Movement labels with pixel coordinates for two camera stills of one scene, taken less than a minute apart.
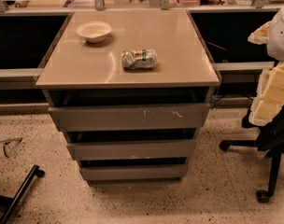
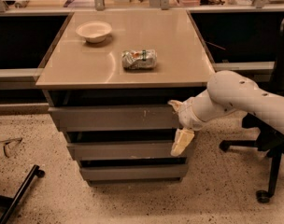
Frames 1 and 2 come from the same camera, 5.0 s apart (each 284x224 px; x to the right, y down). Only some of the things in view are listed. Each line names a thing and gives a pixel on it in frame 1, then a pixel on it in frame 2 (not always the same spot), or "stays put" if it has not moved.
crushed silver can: [137, 60] stays put
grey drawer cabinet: [130, 88] stays put
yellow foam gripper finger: [261, 35] -> [176, 105]
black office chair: [274, 139] stays put
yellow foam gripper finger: [274, 91] -> [182, 137]
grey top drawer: [128, 117] stays put
